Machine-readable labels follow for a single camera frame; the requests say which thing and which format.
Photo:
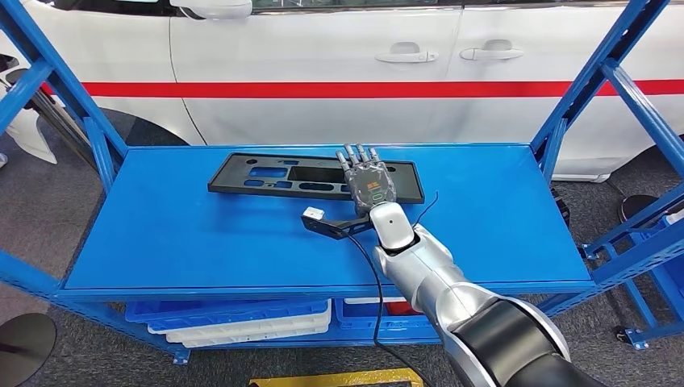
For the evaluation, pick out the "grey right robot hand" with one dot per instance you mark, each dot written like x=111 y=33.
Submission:
x=371 y=184

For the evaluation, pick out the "black plastic plate frame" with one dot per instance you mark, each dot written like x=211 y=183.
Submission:
x=315 y=174

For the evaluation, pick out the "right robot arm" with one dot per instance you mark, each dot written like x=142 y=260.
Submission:
x=427 y=267

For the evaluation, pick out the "red plastic part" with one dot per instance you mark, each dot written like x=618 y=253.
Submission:
x=398 y=309

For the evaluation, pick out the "blue metal shelf rack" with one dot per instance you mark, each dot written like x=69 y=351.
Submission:
x=213 y=240

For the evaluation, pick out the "white car red stripe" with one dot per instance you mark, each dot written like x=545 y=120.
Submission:
x=320 y=120

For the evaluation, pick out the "blue plastic crate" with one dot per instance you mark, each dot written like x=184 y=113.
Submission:
x=213 y=310
x=363 y=320

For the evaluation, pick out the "black ribbed stand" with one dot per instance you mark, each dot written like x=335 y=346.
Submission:
x=560 y=208

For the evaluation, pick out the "white plastic tray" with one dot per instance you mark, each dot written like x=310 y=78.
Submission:
x=240 y=326
x=240 y=338

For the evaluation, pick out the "yellow floor tape square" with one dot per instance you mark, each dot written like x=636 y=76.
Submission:
x=320 y=379

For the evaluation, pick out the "black round base disc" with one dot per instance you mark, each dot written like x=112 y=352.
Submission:
x=24 y=350
x=638 y=206

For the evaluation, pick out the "white car body panel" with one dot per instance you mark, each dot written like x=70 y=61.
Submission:
x=32 y=139

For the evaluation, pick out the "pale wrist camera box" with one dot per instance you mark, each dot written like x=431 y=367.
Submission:
x=313 y=213

